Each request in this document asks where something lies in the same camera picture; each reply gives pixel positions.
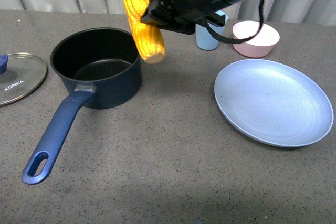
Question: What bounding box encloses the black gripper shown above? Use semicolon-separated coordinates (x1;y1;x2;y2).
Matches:
141;0;226;35

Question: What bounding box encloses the light blue plate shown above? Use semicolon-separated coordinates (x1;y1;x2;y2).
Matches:
214;59;334;147

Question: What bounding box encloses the black cable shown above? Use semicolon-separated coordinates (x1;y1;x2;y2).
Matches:
203;0;266;44

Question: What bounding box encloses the yellow corn cob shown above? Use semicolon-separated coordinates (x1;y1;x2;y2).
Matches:
123;0;166;64

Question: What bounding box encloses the light blue cup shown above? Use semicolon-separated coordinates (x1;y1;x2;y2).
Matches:
196;10;228;51

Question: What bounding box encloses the pink bowl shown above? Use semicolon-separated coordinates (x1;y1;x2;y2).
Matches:
232;20;280;58

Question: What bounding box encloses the glass lid with blue knob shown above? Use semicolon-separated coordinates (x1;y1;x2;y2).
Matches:
1;52;47;106

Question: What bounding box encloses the dark blue saucepan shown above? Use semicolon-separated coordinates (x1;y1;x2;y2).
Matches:
22;28;142;185

